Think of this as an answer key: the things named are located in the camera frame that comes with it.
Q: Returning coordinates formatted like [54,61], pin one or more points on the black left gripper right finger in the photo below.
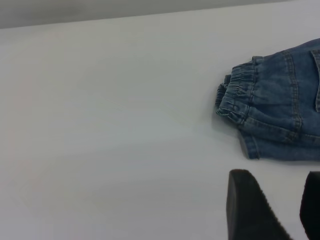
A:
[312,207]

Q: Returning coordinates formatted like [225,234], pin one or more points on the blue denim shorts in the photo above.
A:
[275,100]

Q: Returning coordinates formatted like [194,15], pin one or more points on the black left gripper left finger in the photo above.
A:
[247,212]

